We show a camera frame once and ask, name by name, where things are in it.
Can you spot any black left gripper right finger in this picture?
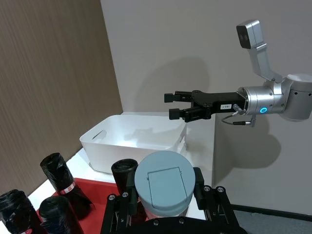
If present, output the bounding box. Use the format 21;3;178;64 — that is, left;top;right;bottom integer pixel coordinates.
192;167;245;230

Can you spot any thin dark gripper cable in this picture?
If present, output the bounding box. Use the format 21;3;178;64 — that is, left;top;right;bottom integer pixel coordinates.
222;104;256;128

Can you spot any black bag roll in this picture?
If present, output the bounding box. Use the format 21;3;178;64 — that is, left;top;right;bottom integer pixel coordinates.
0;189;47;234
111;158;147;221
39;152;96;219
39;195;85;234

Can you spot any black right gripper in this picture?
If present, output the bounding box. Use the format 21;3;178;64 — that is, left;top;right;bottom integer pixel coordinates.
164;90;247;123

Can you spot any white plastic bin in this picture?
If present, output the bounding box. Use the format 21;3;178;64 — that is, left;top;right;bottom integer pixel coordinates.
79;114;188;175

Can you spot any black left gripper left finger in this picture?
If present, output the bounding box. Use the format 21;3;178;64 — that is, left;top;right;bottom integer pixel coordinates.
101;180;138;234

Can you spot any canister with blue-grey lid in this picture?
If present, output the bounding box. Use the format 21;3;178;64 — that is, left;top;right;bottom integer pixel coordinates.
134;150;196;219

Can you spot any red tray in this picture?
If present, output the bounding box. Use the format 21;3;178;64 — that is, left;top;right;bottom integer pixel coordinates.
35;177;147;234

